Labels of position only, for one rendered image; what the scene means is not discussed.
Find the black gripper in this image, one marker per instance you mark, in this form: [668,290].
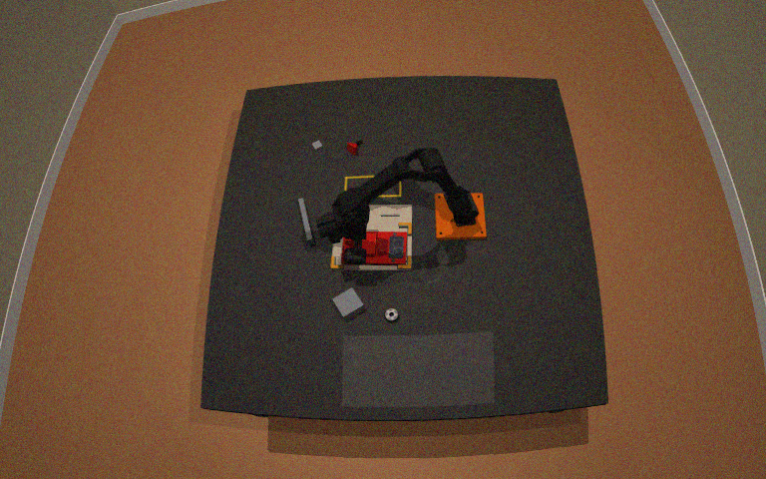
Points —
[356,254]

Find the black toy tyre with silver hub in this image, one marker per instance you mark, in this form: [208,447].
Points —
[390,311]

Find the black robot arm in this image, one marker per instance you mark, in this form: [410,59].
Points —
[350,206]

